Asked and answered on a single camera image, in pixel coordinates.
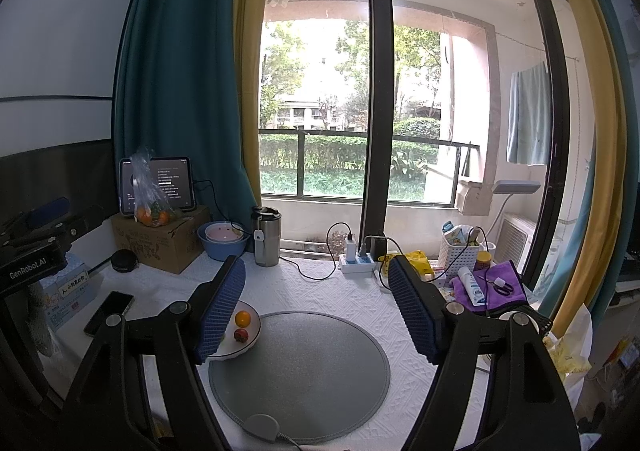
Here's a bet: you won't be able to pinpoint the pale yellow plastic bag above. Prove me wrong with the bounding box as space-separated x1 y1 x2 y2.
542 303 596 382

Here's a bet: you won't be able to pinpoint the thin charger cable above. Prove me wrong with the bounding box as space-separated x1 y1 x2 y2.
279 222 353 280

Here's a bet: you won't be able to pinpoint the grey round mat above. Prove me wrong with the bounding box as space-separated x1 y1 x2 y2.
207 311 392 444

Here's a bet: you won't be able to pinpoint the black tablet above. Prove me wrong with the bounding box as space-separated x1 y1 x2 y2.
118 156 197 218

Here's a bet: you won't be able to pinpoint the purple cloth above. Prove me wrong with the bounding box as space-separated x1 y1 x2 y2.
450 259 530 318

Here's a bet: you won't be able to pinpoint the plastic bag of oranges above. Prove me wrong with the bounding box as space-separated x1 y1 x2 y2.
129 146 177 228

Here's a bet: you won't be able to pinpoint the teal curtain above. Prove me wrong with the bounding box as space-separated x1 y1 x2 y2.
114 0 261 232
542 0 632 302

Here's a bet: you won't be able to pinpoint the white plate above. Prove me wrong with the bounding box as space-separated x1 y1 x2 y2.
207 301 262 362

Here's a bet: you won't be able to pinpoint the white plastic basket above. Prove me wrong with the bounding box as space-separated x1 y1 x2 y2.
439 231 488 279

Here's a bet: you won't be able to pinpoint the small printed carton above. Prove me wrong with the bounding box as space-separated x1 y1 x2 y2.
441 222 473 246

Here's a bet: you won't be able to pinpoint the cardboard box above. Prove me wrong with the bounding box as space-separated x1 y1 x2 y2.
110 204 212 275

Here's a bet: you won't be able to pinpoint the white power strip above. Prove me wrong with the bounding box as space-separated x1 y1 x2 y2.
338 253 381 274

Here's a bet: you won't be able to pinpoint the grey round charging puck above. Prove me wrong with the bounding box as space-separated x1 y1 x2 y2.
243 413 281 443

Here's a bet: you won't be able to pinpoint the yellow curtain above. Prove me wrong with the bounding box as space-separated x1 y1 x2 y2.
231 0 276 212
525 0 628 327

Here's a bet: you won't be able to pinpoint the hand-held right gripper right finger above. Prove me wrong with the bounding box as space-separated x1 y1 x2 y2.
387 254 584 451

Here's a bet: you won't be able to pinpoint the steel tumbler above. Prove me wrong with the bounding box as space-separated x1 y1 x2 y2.
250 206 283 268

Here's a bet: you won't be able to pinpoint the light blue printed box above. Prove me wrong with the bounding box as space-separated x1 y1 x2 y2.
37 253 93 332

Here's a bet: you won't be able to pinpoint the yellow printed bag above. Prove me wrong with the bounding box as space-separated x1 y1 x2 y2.
378 251 436 282

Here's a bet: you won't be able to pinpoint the black smartphone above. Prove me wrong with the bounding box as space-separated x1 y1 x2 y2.
83 291 136 338

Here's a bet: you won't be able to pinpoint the black window frame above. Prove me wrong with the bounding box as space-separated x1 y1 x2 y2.
359 0 396 252

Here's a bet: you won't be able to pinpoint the black handled scissors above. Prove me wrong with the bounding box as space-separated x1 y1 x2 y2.
487 276 515 297

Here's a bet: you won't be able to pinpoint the black balcony railing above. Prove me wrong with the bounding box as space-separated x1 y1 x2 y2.
258 128 480 209

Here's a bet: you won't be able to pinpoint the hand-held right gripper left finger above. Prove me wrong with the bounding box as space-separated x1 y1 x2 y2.
54 255 247 451

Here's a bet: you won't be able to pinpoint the white textured tablecloth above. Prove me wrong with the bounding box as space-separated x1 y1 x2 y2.
82 251 551 451

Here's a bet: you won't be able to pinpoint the black power cable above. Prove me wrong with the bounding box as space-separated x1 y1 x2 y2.
361 233 406 293

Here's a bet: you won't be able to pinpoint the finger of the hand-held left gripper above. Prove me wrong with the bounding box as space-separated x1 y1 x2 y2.
10 204 107 249
0 197 72 237

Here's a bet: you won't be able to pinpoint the white outdoor air unit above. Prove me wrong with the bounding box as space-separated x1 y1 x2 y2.
497 213 538 277

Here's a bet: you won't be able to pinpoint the white desk lamp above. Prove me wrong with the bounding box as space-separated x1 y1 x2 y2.
487 179 542 252

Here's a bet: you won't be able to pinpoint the pink bowl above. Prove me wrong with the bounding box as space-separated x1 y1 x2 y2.
206 224 245 243

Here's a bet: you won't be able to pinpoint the white tube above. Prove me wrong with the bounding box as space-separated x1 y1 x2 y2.
457 266 488 307

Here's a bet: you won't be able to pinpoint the light blue hanging towel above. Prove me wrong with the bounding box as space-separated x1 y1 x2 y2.
506 61 549 166

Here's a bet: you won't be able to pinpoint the blue bowl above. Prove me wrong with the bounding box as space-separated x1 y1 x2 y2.
196 222 249 263

